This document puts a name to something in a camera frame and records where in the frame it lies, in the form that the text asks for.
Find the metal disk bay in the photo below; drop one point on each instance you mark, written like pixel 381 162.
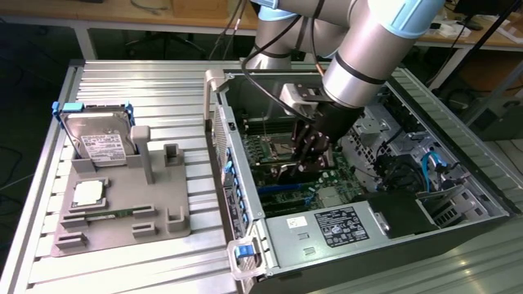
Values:
pixel 384 128

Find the grey metal box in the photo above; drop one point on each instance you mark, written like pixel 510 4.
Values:
pixel 498 119

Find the open PC case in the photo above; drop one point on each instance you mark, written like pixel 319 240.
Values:
pixel 301 245

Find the green motherboard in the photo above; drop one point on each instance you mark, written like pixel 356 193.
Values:
pixel 347 180

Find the silver chipset heat sink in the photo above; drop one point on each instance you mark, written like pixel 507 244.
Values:
pixel 329 196

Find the blue case latch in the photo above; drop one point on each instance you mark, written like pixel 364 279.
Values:
pixel 243 251

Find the hard disk with blue caddy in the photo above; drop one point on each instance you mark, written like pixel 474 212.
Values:
pixel 97 137

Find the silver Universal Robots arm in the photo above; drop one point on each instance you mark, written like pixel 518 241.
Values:
pixel 367 46

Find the black plastic shroud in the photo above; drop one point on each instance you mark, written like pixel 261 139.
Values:
pixel 400 214

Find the blue expansion slot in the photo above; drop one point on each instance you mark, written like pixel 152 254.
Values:
pixel 281 189

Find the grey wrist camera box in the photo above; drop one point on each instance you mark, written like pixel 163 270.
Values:
pixel 301 95

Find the CPU socket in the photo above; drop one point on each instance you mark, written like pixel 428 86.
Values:
pixel 279 148

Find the black chair base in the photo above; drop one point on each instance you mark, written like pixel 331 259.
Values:
pixel 171 39

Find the white foam tray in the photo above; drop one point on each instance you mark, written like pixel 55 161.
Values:
pixel 454 30

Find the Nvidia graphics card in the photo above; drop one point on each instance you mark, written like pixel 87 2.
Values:
pixel 273 172

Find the grey parts rack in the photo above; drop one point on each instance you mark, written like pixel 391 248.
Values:
pixel 123 226

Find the black monitor stand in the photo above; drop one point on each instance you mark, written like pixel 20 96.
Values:
pixel 470 21

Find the wooden lab desk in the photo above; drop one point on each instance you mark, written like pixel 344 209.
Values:
pixel 470 38
pixel 123 15

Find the grey power supply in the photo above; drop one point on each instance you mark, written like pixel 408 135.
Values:
pixel 293 239

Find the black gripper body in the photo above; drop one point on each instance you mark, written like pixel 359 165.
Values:
pixel 339 122

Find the thin metal locking lever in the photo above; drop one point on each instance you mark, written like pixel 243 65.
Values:
pixel 265 128

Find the green RAM stick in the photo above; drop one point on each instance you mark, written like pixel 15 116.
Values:
pixel 109 212

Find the black slanted pole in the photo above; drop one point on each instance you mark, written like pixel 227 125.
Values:
pixel 496 27

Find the blue slot retention clip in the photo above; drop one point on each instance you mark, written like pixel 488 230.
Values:
pixel 239 193
pixel 244 219
pixel 228 167
pixel 241 206
pixel 233 180

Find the silver CPU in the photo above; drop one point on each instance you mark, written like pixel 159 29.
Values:
pixel 87 193

